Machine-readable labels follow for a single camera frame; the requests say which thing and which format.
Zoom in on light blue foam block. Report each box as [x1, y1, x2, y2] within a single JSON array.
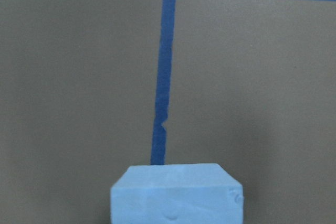
[[111, 163, 244, 223]]

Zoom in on brown paper table cover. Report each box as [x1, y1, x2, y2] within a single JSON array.
[[1, 0, 335, 223]]

